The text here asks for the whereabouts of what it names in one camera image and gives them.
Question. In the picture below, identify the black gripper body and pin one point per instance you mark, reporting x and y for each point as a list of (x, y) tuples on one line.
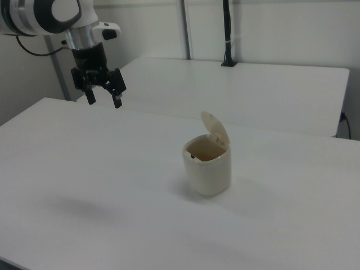
[(90, 60)]

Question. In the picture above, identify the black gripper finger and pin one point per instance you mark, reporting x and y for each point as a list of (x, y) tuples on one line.
[(90, 95), (117, 90)]

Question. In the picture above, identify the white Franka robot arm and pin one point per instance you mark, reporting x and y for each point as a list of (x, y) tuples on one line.
[(42, 14)]

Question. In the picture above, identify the cream plastic trash bin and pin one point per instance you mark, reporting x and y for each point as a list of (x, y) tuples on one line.
[(208, 166)]

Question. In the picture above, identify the grey metal wall profile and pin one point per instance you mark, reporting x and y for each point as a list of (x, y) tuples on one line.
[(186, 28), (57, 70)]

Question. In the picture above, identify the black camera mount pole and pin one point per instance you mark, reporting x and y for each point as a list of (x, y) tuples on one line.
[(228, 31)]

